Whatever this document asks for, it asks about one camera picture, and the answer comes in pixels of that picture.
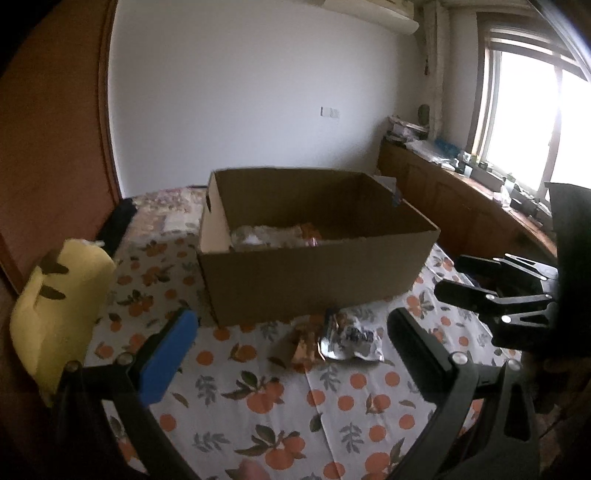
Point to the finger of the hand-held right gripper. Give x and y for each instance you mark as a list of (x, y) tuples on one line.
[(489, 266), (471, 295)]

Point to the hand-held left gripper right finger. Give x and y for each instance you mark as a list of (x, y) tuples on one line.
[(418, 350)]

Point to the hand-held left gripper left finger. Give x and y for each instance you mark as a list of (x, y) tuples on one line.
[(168, 360)]

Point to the silver black single snack bag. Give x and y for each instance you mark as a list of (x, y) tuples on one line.
[(353, 339)]

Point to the brown single snack bag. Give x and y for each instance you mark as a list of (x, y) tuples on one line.
[(307, 346)]

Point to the brown cardboard box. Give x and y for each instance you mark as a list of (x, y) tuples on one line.
[(314, 272)]

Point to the orange snack packet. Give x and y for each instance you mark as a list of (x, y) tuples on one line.
[(311, 233)]

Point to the wooden cabinet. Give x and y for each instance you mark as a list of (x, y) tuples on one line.
[(443, 189)]

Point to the clutter of small desk things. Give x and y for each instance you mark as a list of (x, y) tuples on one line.
[(480, 164)]

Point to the yellow plush toy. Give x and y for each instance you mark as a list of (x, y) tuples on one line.
[(60, 304)]

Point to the stack of papers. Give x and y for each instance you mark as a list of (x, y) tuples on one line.
[(406, 128)]

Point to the white wrapped pipe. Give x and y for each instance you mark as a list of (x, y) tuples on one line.
[(438, 69)]

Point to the wooden wardrobe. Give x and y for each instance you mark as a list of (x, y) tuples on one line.
[(51, 138)]

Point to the white air conditioner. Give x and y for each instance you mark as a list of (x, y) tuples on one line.
[(378, 11)]

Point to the window with brown frame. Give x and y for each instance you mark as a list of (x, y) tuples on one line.
[(526, 110)]

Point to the dark round wall object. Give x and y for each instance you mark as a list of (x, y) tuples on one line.
[(423, 114)]

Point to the white wall switch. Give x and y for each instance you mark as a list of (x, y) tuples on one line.
[(330, 111)]

